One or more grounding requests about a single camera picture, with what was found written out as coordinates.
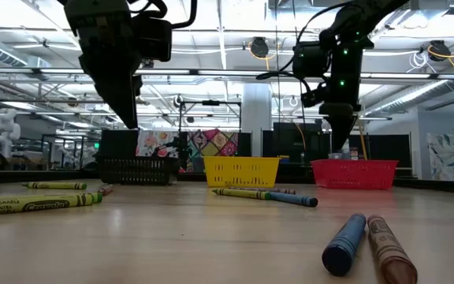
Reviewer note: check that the colourful patchwork cloth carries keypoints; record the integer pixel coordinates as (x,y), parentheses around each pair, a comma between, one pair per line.
(211,144)

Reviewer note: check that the black slotted plastic basket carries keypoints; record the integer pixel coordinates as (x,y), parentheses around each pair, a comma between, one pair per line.
(138,171)

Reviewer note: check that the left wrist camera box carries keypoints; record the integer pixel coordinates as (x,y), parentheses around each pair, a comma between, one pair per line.
(152,39)

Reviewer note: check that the red slotted plastic basket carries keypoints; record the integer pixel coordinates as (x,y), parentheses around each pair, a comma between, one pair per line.
(355,175)

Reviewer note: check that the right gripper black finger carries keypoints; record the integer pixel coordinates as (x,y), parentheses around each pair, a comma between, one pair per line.
(341,130)

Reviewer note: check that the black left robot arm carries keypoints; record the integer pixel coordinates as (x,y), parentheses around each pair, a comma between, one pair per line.
(93,13)

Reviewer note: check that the black partition panel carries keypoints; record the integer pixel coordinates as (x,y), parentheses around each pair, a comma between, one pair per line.
(118,144)
(290,142)
(388,150)

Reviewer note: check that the white pillar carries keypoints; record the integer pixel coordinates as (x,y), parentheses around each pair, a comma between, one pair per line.
(256,118)

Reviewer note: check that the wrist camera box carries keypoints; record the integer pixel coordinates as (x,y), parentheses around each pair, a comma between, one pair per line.
(311,59)
(152,39)

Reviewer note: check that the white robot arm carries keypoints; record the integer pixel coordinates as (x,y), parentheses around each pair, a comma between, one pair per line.
(4,130)

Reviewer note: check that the black stand frame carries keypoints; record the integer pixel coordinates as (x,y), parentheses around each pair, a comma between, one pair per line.
(210,102)

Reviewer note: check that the brown crayon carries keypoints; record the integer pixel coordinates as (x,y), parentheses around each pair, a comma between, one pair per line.
(282,191)
(105,190)
(388,248)

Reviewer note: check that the yellow slotted plastic basket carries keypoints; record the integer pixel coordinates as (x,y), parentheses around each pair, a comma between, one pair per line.
(241,173)

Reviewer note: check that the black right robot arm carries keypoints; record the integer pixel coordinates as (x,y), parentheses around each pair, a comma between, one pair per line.
(353,19)

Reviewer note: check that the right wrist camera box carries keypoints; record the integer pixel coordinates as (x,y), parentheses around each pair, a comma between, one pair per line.
(311,59)

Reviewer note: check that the green crayon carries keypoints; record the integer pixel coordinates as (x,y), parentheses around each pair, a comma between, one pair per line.
(53,185)
(45,205)
(243,193)

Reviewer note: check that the long horizontal light bar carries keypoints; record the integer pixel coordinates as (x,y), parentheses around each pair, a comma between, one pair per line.
(211,72)

